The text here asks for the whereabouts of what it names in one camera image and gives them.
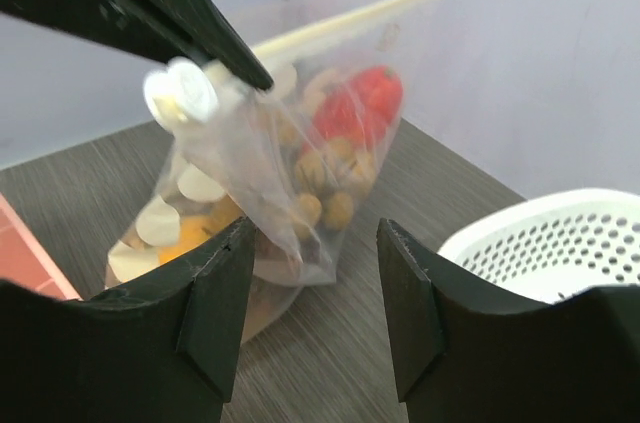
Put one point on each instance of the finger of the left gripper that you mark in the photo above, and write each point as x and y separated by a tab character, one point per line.
158	30

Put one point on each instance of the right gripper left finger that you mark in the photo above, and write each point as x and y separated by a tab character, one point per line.
162	347

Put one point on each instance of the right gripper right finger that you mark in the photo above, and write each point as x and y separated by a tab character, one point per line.
466	350

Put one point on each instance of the clear polka dot zip bag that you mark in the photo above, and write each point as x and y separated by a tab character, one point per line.
230	139

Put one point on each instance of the yellow fake fruit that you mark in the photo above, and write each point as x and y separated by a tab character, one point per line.
197	229

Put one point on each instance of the fake yellow grape bunch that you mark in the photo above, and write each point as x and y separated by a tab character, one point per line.
340	176

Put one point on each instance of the white perforated plastic basket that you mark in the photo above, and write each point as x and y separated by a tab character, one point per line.
554	247

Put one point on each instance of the pink divided organizer tray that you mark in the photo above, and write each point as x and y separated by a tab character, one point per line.
24	260

